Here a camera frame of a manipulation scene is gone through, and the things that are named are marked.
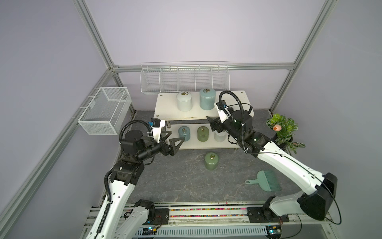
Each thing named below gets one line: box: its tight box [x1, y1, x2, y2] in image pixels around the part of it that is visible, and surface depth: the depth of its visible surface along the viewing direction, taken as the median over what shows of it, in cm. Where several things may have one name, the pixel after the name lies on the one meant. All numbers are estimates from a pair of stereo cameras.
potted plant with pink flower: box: [265, 113, 306, 156], surface depth 77 cm
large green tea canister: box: [204, 151, 219, 171], surface depth 87 cm
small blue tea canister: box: [178, 125, 191, 142], surface depth 93 cm
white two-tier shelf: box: [153, 90, 240, 150], surface depth 76 cm
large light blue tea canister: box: [199, 88, 217, 111], surface depth 70 cm
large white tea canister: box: [176, 91, 193, 113], surface depth 70 cm
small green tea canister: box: [196, 125, 210, 142], surface depth 93 cm
